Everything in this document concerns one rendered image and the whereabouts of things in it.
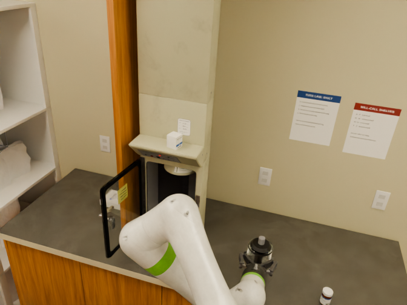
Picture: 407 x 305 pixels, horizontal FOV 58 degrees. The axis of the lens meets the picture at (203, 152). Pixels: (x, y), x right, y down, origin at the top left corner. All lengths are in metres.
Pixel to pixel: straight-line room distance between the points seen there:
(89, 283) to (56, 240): 0.28
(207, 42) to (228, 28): 0.43
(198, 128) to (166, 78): 0.26
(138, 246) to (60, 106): 1.54
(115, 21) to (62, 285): 1.42
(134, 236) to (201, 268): 0.24
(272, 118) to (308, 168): 0.35
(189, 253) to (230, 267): 0.84
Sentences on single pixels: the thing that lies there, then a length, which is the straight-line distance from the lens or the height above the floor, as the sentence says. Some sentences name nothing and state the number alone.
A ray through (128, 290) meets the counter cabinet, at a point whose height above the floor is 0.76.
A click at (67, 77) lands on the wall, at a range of 2.41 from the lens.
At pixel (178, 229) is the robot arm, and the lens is 1.06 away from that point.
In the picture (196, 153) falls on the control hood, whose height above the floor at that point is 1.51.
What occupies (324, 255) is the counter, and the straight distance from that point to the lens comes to 2.06.
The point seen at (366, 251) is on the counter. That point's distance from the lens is 2.18.
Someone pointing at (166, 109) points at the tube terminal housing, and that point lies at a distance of 1.64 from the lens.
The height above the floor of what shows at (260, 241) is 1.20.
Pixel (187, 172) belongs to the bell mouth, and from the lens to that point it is 1.79.
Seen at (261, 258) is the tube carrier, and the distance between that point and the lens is 1.65.
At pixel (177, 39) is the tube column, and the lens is 1.54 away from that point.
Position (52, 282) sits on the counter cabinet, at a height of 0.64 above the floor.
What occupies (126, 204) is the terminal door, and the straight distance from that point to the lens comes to 1.79.
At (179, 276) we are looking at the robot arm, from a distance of 1.25.
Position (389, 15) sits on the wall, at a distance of 1.88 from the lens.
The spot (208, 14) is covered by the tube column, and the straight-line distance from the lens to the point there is 1.48.
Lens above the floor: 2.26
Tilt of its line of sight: 28 degrees down
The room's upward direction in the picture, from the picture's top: 4 degrees clockwise
